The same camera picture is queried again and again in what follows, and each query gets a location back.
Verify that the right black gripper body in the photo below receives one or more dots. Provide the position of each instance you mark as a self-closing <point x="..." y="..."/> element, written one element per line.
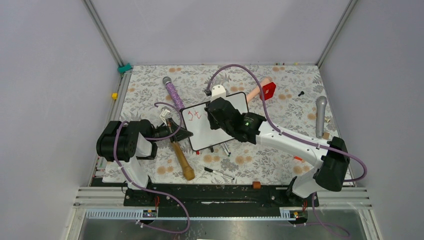
<point x="214" y="125"/>

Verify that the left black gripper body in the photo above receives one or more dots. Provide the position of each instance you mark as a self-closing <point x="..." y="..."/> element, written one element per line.
<point x="162" y="131"/>

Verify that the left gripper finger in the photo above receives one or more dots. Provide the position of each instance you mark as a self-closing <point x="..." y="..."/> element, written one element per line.
<point x="173" y="126"/>
<point x="180" y="135"/>

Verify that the white whiteboard black frame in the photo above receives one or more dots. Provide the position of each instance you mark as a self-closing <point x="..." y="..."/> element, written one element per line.
<point x="195" y="119"/>

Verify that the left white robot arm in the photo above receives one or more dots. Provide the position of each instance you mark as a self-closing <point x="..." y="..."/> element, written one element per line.
<point x="127" y="143"/>

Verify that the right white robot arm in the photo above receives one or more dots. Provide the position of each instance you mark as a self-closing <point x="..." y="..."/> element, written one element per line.
<point x="327" y="158"/>

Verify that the green capped marker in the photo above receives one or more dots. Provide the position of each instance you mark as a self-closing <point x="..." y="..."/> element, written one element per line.
<point x="227" y="152"/>

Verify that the black capped marker front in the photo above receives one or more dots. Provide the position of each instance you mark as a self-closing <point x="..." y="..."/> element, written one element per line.
<point x="219" y="173"/>

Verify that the purple glitter microphone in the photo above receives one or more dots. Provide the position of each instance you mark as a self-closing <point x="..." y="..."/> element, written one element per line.
<point x="171" y="89"/>

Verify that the red square block with hole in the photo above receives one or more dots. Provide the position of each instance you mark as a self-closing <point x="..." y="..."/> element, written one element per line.
<point x="268" y="91"/>

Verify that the pink toy microphone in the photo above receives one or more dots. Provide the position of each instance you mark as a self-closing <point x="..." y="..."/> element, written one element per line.
<point x="256" y="90"/>

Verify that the small yellow cube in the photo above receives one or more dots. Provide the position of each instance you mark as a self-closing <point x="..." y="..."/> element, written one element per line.
<point x="114" y="96"/>

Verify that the teal corner clip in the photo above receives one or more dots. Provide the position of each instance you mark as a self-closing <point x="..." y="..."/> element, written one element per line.
<point x="124" y="68"/>

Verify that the small brown wooden cube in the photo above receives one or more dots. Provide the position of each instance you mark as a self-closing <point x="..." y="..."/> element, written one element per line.
<point x="256" y="185"/>

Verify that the silver grey microphone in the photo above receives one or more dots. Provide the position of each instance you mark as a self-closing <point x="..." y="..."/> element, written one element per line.
<point x="321" y="103"/>

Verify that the small tan wooden block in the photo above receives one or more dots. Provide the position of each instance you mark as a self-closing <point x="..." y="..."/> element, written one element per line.
<point x="326" y="135"/>

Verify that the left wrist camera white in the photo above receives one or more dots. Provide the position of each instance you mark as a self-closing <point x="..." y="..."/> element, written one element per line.
<point x="165" y="115"/>

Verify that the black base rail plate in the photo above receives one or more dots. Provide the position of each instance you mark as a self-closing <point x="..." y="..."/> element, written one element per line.
<point x="215" y="200"/>

